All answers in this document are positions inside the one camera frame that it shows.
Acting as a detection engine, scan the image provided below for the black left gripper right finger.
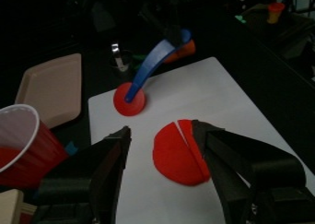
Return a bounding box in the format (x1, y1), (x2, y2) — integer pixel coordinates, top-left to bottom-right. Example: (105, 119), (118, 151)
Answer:
(191, 119), (315, 224)

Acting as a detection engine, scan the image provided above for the blue tape piece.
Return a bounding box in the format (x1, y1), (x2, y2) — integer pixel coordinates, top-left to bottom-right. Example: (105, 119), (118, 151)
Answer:
(63, 140), (79, 157)

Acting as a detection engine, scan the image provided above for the light wooden block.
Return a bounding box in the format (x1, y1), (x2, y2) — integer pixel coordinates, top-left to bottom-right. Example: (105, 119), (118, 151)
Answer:
(0, 188), (41, 224)

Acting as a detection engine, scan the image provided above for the beige plastic tray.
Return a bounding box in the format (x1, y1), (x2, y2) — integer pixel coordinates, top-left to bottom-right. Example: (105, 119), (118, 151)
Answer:
(14, 53), (85, 129)

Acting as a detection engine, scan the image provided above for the orange yellow toy cup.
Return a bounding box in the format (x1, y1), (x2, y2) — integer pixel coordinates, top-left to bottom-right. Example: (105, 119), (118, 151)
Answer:
(266, 2), (287, 25)

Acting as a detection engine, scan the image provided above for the thin red dough slice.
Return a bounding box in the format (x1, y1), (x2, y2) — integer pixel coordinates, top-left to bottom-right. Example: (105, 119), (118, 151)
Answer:
(177, 119), (213, 182)

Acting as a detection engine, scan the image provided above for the red plastic cup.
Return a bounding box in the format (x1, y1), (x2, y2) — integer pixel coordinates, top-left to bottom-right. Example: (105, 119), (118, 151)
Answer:
(0, 103), (71, 190)

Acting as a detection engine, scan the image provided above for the orange toy food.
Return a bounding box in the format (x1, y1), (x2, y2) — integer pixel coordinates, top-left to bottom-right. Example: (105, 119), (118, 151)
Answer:
(163, 39), (198, 65)

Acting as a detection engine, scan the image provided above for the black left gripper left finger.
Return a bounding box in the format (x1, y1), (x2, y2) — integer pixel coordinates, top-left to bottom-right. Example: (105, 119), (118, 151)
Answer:
(31, 125), (134, 224)

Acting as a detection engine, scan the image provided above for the green toy piece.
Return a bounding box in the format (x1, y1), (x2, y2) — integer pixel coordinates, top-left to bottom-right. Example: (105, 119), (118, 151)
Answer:
(133, 53), (149, 63)

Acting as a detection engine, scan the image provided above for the large red dough piece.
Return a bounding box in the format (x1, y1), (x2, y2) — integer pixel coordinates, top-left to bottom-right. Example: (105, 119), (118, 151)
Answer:
(151, 122), (209, 187)

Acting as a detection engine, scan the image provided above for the white cutting board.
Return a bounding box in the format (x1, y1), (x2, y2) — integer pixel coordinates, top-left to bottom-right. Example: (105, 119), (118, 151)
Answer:
(87, 56), (315, 224)

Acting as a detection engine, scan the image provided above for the silver metal tool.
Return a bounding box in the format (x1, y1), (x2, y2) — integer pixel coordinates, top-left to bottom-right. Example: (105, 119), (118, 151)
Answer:
(110, 42), (130, 73)

